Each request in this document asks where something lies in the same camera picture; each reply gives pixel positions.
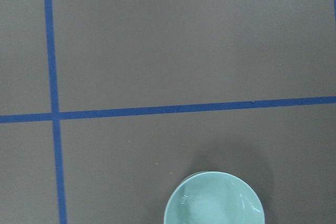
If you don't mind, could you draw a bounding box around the green ceramic bowl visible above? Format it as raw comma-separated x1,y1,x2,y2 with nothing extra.
163,171,266,223

